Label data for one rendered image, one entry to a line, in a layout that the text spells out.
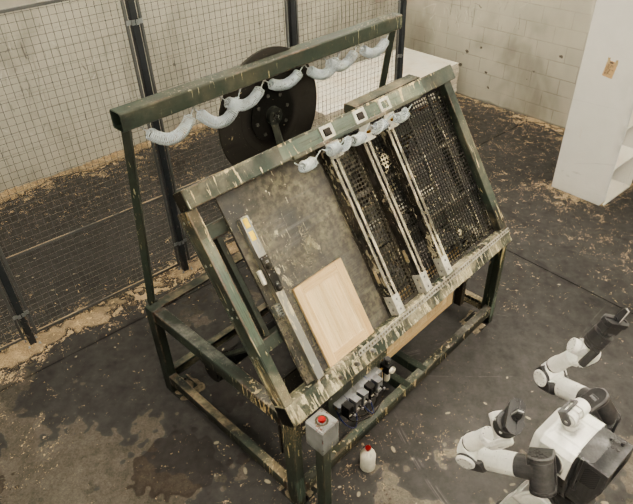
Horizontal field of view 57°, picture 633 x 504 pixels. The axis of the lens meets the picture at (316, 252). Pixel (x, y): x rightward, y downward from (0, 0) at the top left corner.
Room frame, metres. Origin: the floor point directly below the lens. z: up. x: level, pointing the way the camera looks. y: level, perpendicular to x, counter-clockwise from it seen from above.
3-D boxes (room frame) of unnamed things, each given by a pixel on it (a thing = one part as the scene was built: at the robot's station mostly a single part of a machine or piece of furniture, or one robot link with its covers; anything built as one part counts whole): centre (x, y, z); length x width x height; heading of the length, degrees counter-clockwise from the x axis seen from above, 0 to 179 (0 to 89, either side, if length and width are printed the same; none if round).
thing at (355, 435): (3.13, -0.14, 0.41); 2.20 x 1.38 x 0.83; 135
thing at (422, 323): (3.05, -0.71, 0.53); 0.90 x 0.02 x 0.55; 135
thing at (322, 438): (1.79, 0.00, 0.84); 0.12 x 0.12 x 0.18; 45
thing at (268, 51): (3.36, 0.23, 1.85); 0.80 x 0.06 x 0.80; 135
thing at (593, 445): (1.35, -1.00, 1.23); 0.34 x 0.30 x 0.36; 130
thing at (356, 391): (2.15, -0.26, 0.69); 0.50 x 0.14 x 0.24; 135
